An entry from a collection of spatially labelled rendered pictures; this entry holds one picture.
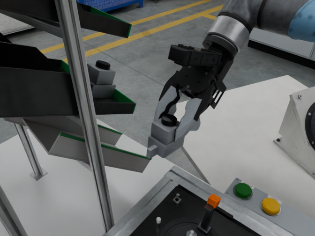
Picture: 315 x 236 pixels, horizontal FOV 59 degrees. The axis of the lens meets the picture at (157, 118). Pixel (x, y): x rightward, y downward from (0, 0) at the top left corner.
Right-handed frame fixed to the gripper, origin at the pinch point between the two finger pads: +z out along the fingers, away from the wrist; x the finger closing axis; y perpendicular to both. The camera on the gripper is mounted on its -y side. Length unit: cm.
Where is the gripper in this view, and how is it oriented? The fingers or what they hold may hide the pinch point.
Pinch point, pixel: (166, 128)
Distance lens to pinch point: 53.8
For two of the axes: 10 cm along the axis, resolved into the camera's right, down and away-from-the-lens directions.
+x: -7.3, -4.1, 5.4
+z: -5.1, 8.6, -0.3
